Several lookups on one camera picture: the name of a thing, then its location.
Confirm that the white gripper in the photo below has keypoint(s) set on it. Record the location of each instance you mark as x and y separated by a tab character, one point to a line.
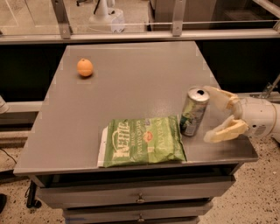
257	115

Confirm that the silver blue redbull can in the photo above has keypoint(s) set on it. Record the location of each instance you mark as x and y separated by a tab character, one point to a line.
196	102

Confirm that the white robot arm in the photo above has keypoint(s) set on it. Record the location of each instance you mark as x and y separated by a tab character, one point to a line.
278	119

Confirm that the green jalapeno chip bag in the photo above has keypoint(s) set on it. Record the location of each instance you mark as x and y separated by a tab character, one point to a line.
141	142

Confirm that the top drawer knob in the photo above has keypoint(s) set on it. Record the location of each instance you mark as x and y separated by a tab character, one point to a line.
140	199

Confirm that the drawer knob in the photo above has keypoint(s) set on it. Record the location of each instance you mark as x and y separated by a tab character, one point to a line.
140	218
140	199

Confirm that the grey drawer cabinet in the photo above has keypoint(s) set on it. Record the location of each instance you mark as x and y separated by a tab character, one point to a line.
139	80

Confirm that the orange fruit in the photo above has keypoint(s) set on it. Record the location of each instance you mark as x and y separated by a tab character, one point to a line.
85	67

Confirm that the black caster wheel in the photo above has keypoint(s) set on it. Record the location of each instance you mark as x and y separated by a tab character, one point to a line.
30	195

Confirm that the right metal rail bracket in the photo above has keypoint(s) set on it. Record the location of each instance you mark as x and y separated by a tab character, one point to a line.
178	17

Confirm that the metal rail bracket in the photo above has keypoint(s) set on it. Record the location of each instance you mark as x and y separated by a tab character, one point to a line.
178	17
60	12

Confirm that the white pedestal base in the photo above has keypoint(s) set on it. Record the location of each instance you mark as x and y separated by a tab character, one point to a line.
106	18

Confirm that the left metal rail bracket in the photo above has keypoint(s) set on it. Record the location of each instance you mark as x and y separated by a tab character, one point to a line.
60	12

